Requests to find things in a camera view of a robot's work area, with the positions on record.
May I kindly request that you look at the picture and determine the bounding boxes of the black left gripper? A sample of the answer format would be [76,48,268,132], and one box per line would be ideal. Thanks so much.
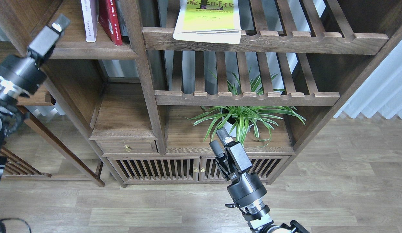
[0,14,71,99]

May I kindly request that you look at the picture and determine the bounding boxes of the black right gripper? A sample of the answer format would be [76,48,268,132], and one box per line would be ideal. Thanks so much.
[209,128,267,207]

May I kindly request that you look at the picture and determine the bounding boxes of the white lavender paperback book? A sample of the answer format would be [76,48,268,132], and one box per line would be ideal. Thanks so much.
[81,0,99,43]

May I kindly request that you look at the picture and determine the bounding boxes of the red paperback book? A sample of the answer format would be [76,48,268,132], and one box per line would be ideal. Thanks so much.
[98,0,123,46]

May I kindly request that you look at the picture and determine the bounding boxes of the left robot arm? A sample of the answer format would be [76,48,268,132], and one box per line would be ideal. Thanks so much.
[0,14,71,180]

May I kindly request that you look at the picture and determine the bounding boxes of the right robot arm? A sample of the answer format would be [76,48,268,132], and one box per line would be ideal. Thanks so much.
[210,128,307,233]

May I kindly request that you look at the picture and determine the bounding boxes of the upright books on shelf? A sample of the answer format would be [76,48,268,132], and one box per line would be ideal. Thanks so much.
[115,0,128,37]

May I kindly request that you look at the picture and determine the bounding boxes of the spider plant in white pot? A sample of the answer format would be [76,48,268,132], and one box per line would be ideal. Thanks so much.
[187,66,306,149]

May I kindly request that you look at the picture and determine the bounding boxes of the brass drawer knob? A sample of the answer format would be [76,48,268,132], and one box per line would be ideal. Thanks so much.
[124,145,131,152]

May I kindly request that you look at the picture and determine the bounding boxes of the large dark wooden bookshelf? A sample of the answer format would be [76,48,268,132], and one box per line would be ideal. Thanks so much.
[0,0,402,189]

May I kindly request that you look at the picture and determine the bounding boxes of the yellow-green paperback book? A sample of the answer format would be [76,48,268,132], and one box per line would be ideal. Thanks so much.
[173,0,241,44]

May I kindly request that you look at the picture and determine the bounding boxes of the wooden side table left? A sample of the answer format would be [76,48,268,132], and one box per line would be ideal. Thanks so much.
[0,41,105,188]

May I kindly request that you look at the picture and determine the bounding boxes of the white curtain right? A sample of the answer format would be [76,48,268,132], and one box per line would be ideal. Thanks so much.
[334,40,402,119]

